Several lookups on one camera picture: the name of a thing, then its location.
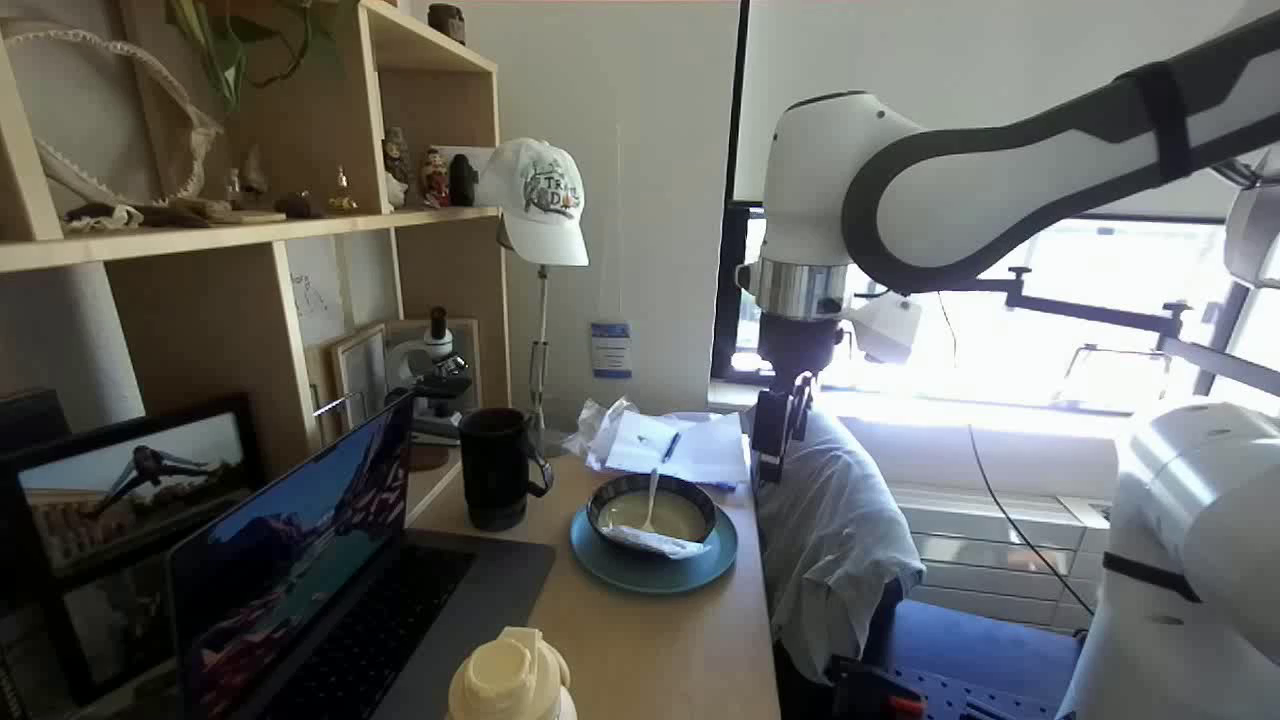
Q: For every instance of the small pale figurine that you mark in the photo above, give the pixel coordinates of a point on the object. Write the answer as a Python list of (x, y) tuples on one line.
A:
[(399, 167)]

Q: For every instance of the blue perforated panel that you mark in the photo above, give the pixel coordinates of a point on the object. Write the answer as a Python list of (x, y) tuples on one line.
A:
[(987, 663)]

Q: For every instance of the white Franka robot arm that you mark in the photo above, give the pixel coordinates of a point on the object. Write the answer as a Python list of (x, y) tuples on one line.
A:
[(1001, 172)]

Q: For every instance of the stack of white papers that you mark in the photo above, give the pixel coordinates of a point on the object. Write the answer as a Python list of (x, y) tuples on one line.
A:
[(695, 446)]

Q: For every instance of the small black figurine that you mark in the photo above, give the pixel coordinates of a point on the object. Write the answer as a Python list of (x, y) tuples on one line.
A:
[(463, 183)]

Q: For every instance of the teal plate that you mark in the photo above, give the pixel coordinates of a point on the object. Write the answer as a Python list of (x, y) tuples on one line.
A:
[(654, 573)]

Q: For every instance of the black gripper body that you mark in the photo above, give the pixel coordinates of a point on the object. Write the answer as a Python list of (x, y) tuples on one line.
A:
[(800, 351)]

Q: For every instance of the dark jar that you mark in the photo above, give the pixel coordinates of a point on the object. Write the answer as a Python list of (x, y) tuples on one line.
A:
[(451, 21)]

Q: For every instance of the black mug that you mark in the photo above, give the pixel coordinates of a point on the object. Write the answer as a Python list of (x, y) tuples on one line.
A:
[(499, 468)]

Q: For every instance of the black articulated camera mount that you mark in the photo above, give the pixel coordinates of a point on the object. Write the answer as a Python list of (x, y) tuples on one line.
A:
[(1094, 314)]

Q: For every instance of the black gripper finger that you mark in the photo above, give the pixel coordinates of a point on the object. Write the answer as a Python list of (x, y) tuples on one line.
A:
[(766, 433), (806, 407)]

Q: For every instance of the green trailing plant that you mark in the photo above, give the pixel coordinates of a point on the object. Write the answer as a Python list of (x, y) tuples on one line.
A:
[(224, 44)]

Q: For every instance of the dark bowl with soup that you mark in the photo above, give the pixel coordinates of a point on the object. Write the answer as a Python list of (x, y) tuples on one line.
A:
[(626, 504)]

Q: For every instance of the brown driftwood piece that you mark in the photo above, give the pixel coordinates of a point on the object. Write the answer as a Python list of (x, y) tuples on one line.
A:
[(175, 208)]

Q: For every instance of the small red figurine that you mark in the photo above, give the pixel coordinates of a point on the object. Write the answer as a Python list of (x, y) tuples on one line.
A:
[(432, 178)]

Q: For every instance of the grey laptop with black keyboard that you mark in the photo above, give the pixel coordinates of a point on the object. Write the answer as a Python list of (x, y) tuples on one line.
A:
[(295, 586)]

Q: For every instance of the wooden shelf unit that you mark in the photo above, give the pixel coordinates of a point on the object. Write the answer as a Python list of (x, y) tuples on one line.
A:
[(213, 292)]

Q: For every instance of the black and white microscope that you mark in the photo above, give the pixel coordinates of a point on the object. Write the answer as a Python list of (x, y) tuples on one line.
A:
[(432, 380)]

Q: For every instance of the small pale picture frame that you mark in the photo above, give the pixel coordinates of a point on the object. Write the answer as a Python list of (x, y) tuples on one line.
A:
[(357, 379)]

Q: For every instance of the white spoon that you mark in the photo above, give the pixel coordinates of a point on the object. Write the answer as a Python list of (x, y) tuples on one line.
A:
[(659, 481)]

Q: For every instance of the cream plastic bottle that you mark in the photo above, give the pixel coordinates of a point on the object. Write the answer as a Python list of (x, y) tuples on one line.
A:
[(514, 682)]

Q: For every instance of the grey cloth over chair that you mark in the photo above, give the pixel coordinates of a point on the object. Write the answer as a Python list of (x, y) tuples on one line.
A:
[(833, 533)]

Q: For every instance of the white printed baseball cap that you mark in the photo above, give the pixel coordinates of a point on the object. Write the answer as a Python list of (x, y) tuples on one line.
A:
[(543, 200)]

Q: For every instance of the blue and white wall tag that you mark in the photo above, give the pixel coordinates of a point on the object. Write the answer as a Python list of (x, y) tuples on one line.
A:
[(609, 351)]

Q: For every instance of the black framed bird photo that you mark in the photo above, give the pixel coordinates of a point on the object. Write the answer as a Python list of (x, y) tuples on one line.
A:
[(126, 520)]

